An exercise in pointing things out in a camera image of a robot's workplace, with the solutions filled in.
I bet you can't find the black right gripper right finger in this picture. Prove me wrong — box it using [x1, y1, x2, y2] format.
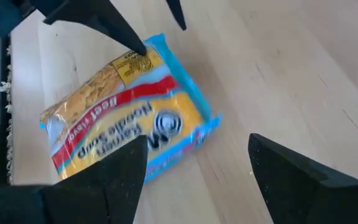
[249, 133, 358, 224]

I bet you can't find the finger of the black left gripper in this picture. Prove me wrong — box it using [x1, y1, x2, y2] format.
[29, 0, 148, 57]
[165, 0, 188, 32]

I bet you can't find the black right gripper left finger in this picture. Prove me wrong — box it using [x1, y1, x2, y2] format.
[39, 136, 149, 224]

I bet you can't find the blue yellow beef noodle packet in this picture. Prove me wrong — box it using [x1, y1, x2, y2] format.
[39, 33, 223, 184]

